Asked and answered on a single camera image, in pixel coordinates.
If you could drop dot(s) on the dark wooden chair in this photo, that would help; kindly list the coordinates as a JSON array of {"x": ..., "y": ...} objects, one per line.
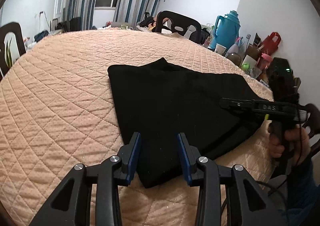
[
  {"x": 17, "y": 28},
  {"x": 180, "y": 17},
  {"x": 313, "y": 116}
]

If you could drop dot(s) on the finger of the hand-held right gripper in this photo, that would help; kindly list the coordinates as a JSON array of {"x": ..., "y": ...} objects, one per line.
[{"x": 235, "y": 104}]

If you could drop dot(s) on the pink lidded bottle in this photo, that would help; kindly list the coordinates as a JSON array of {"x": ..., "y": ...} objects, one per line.
[{"x": 265, "y": 60}]

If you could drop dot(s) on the peach quilted blanket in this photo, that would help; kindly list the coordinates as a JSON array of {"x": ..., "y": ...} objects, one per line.
[{"x": 62, "y": 91}]

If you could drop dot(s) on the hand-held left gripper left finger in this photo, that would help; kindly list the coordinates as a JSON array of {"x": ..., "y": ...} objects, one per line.
[{"x": 132, "y": 158}]

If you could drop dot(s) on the person's right forearm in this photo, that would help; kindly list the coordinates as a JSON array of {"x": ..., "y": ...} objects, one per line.
[{"x": 302, "y": 191}]

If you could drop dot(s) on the red bag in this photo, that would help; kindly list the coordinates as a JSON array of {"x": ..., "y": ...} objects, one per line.
[{"x": 271, "y": 41}]

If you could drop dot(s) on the black handbag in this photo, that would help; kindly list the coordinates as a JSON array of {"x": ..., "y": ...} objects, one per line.
[{"x": 41, "y": 35}]

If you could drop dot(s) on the pale purple bottle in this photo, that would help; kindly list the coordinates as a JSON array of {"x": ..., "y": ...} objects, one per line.
[{"x": 235, "y": 48}]

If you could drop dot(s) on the white paper cup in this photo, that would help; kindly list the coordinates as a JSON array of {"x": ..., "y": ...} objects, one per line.
[{"x": 220, "y": 48}]

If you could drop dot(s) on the teal thermos jug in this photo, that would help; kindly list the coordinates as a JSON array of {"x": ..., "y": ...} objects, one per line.
[{"x": 225, "y": 31}]

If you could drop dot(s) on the green plant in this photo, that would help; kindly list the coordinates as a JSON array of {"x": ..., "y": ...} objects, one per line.
[{"x": 8, "y": 52}]

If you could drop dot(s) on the black bag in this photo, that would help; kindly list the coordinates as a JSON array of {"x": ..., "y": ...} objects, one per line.
[{"x": 62, "y": 25}]

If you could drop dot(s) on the black stacked crates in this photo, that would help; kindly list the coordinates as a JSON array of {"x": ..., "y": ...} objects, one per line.
[{"x": 75, "y": 23}]

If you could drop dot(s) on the black pants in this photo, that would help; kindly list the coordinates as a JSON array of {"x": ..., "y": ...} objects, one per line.
[{"x": 162, "y": 103}]

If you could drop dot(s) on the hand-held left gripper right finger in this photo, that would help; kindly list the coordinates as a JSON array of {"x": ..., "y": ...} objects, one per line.
[{"x": 183, "y": 158}]

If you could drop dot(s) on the person's right hand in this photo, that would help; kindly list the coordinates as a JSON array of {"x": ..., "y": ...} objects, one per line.
[{"x": 291, "y": 138}]

